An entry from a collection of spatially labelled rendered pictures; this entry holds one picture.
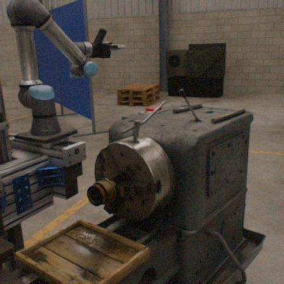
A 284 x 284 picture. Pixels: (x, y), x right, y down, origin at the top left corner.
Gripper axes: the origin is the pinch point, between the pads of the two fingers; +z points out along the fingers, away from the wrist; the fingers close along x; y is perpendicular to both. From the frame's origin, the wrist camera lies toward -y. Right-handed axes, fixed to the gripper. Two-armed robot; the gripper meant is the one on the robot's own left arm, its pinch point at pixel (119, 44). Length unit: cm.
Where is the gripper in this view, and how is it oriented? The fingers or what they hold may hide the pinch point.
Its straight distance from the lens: 217.0
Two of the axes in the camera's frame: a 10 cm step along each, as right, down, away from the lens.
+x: 6.1, 3.4, -7.2
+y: -0.6, 9.2, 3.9
